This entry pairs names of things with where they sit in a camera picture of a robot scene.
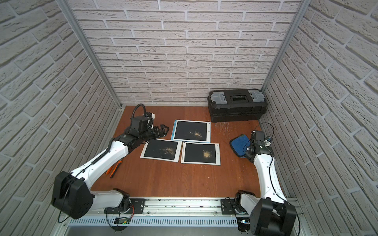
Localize blue microfiber cloth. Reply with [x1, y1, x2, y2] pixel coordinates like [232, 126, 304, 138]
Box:
[229, 134, 251, 158]

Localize orange handled pliers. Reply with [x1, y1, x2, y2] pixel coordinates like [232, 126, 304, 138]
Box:
[106, 159, 123, 179]

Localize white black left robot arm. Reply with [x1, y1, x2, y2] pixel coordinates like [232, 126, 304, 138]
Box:
[51, 124, 169, 219]

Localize black plastic toolbox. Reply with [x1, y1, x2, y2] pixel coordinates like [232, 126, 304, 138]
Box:
[207, 89, 267, 123]

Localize right aluminium corner post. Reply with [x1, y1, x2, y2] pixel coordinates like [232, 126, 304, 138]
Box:
[260, 0, 311, 93]

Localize left aluminium corner post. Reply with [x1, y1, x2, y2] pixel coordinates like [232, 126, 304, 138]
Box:
[56, 0, 122, 109]

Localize blue framed drawing tablet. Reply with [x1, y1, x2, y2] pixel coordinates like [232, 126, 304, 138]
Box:
[171, 120, 211, 143]

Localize large white drawing tablet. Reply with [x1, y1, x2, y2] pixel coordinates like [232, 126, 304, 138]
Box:
[140, 139, 182, 163]

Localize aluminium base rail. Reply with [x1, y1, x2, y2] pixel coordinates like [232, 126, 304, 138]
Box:
[66, 197, 249, 228]

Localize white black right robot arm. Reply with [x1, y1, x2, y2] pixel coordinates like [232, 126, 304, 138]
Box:
[234, 141, 298, 236]

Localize small white drawing tablet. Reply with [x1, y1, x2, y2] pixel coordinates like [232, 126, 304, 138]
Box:
[181, 142, 221, 166]

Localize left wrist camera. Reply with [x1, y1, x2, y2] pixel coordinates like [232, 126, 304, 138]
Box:
[131, 112, 155, 132]

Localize aluminium corner post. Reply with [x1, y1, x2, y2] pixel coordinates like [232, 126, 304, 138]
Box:
[260, 0, 311, 93]
[56, 0, 122, 109]

